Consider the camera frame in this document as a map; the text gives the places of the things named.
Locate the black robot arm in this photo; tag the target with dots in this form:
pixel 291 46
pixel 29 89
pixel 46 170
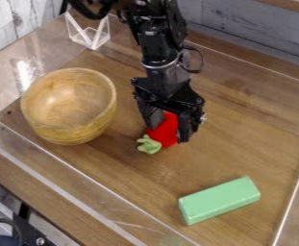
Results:
pixel 159 29

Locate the clear acrylic corner bracket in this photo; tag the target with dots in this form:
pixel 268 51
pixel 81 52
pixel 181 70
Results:
pixel 88 37

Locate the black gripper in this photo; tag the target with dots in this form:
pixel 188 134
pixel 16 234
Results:
pixel 164 91

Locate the red plush strawberry toy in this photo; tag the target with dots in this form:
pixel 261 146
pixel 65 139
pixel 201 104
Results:
pixel 161 137

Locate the wooden bowl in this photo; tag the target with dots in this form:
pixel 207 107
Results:
pixel 69 105

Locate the green rectangular block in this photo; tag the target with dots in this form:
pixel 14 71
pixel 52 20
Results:
pixel 216 200

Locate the black metal bracket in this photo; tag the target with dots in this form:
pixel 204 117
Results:
pixel 26 234

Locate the clear acrylic tray wall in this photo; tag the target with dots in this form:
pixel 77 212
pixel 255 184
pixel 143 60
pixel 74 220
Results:
pixel 112 196

